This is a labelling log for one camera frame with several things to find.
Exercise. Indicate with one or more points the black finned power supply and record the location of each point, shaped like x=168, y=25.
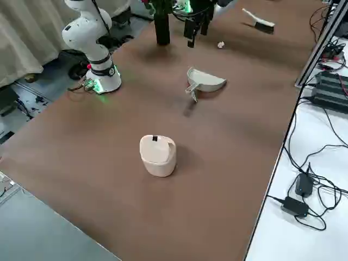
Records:
x=329, y=89

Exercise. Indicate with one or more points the small beige lidded bin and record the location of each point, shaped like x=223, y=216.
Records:
x=159, y=160

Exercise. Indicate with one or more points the white side desk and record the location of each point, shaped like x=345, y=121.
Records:
x=312, y=244

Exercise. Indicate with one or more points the aluminium frame post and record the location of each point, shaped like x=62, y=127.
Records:
x=321, y=43

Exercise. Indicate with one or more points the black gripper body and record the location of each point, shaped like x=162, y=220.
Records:
x=202, y=9

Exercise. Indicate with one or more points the tall black vase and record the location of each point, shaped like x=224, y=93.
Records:
x=162, y=27

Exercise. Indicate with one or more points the grey plastic dustpan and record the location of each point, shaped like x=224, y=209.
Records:
x=206, y=81

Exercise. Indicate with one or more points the black power adapter lit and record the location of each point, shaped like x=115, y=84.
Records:
x=303, y=186

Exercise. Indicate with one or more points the small green circuit board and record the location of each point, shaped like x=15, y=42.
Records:
x=89, y=84

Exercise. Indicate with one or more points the white paper ball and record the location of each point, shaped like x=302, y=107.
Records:
x=221, y=44

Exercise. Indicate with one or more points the black power adapter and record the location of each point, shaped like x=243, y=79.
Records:
x=295, y=206

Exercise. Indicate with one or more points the beige curtain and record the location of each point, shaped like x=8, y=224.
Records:
x=21, y=40

